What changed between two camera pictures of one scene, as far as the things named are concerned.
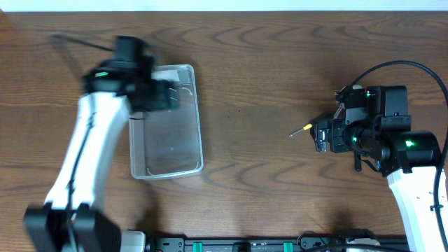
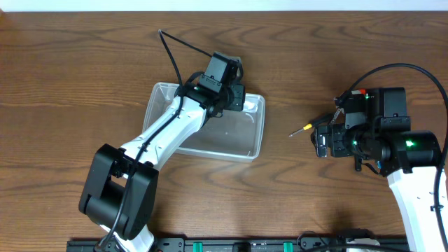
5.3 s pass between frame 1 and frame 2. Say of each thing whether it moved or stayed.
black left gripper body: moved
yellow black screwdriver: stayed
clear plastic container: moved
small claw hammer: stayed
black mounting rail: stayed
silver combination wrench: stayed
